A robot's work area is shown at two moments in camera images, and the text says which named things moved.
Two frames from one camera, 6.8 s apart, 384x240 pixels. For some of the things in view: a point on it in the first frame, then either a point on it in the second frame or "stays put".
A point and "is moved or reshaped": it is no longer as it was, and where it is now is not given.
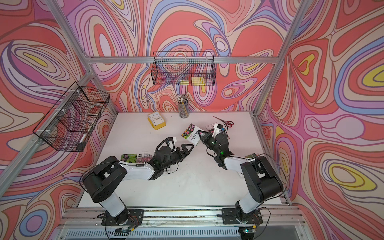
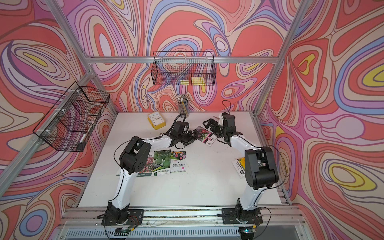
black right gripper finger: (207, 139) → (216, 128)
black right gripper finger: (206, 135) → (210, 123)
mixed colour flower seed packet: (191, 135) is moved or reshaped
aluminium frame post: (66, 27) stays put
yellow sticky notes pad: (198, 81) stays put
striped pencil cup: (183, 106) stays put
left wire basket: (67, 125) stays put
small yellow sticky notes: (184, 82) stays put
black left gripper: (182, 157) → (195, 136)
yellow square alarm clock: (156, 120) stays put
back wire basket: (183, 68) stays put
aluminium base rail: (276, 223) stays put
